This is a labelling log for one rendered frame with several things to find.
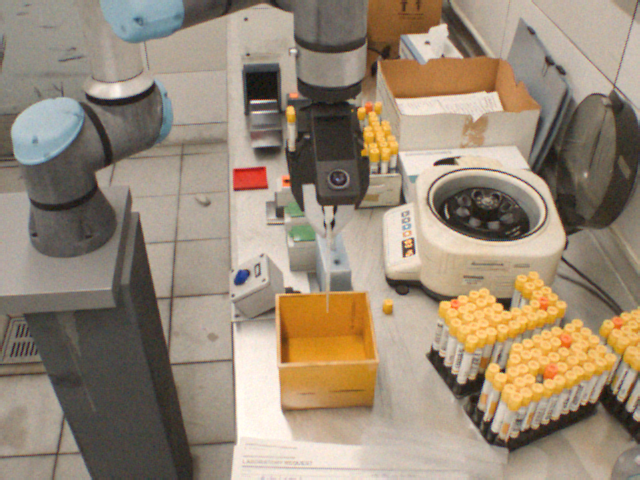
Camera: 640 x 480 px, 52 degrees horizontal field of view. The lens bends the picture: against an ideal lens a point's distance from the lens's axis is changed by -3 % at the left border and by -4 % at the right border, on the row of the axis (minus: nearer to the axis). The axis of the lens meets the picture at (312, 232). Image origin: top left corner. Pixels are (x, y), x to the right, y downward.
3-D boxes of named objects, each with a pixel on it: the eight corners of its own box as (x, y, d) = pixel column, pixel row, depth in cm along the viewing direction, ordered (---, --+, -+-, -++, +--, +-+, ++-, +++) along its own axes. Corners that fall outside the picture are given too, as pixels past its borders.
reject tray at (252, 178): (232, 171, 139) (232, 168, 138) (266, 169, 139) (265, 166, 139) (233, 191, 134) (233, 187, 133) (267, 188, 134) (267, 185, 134)
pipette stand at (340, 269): (306, 276, 115) (306, 230, 108) (347, 272, 116) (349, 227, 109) (315, 319, 107) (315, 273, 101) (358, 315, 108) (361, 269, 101)
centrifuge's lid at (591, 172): (586, 62, 105) (633, 70, 106) (536, 186, 121) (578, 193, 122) (629, 132, 89) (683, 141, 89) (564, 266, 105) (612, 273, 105)
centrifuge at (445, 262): (380, 212, 128) (384, 157, 121) (535, 217, 127) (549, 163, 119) (384, 303, 110) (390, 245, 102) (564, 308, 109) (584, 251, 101)
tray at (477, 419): (497, 458, 88) (501, 448, 86) (460, 406, 94) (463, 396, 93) (598, 412, 93) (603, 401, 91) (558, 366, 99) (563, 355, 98)
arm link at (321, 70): (371, 53, 67) (289, 54, 66) (369, 94, 70) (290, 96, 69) (362, 23, 73) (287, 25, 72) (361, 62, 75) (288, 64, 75)
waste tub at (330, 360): (277, 339, 104) (275, 293, 98) (364, 336, 104) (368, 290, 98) (279, 412, 94) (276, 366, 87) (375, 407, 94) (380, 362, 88)
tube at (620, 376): (617, 401, 94) (641, 353, 87) (607, 404, 93) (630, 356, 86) (611, 392, 95) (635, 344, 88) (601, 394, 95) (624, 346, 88)
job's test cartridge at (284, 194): (277, 202, 128) (275, 175, 124) (302, 201, 129) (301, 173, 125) (278, 215, 125) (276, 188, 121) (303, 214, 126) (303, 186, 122)
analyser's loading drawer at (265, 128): (248, 100, 158) (246, 80, 154) (276, 98, 158) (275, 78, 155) (251, 147, 142) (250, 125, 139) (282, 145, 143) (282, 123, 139)
